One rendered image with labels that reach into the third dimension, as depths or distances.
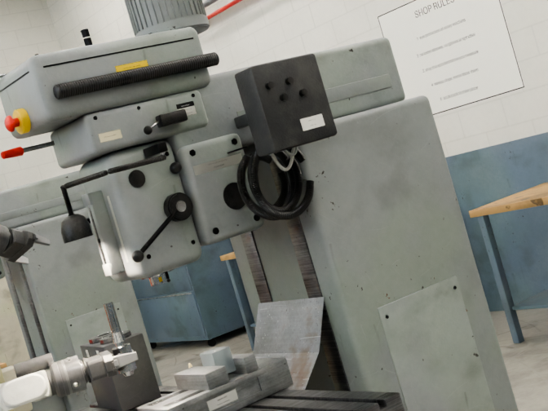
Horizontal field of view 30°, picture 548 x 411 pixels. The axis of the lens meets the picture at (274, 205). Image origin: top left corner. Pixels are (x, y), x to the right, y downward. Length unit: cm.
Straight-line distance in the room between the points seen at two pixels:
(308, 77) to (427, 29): 515
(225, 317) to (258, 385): 757
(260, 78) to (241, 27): 698
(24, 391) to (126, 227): 46
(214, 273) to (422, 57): 343
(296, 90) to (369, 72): 54
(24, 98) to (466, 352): 137
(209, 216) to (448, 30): 507
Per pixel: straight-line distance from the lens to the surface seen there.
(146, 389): 288
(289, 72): 248
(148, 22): 271
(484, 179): 751
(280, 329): 285
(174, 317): 1038
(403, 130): 285
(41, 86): 244
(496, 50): 722
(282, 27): 892
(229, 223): 261
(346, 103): 290
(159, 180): 255
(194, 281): 989
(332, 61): 290
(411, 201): 283
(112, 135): 249
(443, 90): 761
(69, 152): 259
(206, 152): 260
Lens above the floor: 148
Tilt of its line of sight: 2 degrees down
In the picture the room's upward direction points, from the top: 16 degrees counter-clockwise
